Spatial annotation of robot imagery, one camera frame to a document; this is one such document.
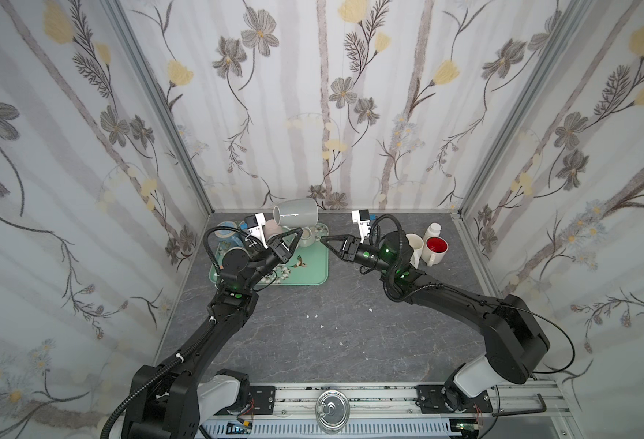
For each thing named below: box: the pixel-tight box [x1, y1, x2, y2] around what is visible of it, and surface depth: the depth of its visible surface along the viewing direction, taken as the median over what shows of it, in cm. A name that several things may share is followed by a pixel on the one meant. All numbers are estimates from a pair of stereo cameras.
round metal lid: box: [314, 389, 351, 435], surface depth 65 cm
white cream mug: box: [405, 233, 425, 269], surface depth 103 cm
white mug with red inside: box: [421, 235, 450, 267], surface depth 103 cm
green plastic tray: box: [208, 250, 222, 279], surface depth 57 cm
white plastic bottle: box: [422, 222, 442, 243], surface depth 106 cm
